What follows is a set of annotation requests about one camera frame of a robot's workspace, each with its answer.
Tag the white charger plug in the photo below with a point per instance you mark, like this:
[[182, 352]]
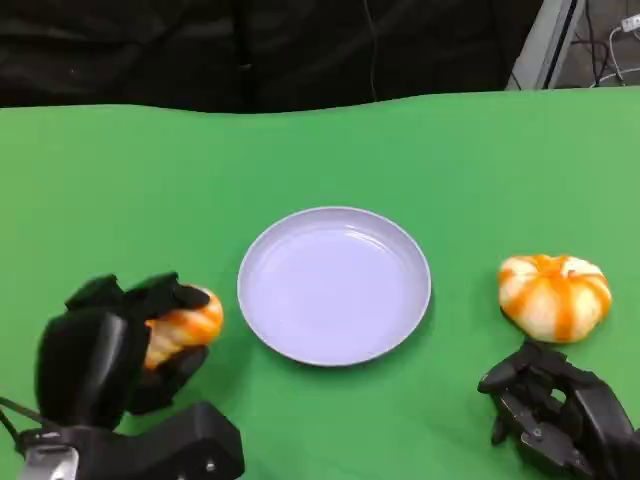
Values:
[[631, 23]]

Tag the lilac plate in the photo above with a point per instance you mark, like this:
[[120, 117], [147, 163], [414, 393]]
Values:
[[330, 290]]

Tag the black backdrop cloth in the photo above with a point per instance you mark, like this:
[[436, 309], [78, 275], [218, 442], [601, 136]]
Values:
[[200, 50]]

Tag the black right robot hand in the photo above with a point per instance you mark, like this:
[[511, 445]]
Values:
[[590, 410]]

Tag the green table cloth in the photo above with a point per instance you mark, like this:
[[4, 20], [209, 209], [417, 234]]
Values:
[[320, 165]]

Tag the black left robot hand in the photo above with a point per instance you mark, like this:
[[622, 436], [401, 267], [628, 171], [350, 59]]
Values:
[[85, 365]]

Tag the grey metal frame post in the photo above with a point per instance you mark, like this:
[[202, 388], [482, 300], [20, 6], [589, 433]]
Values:
[[550, 45]]

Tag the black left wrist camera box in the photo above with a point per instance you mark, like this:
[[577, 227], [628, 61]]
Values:
[[185, 445]]

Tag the orange white toy bread roll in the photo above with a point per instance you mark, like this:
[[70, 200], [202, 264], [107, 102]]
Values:
[[550, 300], [195, 325]]

